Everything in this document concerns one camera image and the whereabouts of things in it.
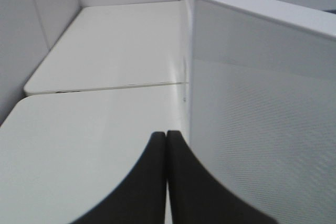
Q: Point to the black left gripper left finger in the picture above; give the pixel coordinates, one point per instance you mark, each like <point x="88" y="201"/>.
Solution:
<point x="141" y="196"/>

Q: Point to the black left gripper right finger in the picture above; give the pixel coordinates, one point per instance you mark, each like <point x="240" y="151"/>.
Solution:
<point x="196" y="196"/>

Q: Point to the white microwave door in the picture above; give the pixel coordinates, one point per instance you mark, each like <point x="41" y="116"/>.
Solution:
<point x="263" y="104"/>

